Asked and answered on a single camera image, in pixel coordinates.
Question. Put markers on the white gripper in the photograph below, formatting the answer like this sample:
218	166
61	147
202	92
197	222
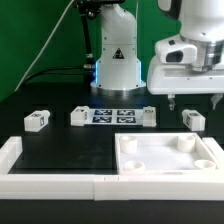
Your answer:
185	66

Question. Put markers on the white square tabletop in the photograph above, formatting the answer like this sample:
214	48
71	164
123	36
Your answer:
166	153

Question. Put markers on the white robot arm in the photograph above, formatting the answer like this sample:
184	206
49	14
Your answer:
118	70

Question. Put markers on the fiducial marker sheet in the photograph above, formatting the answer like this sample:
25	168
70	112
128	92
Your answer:
115	117

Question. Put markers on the white U-shaped fence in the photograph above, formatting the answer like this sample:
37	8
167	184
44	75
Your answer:
198	186

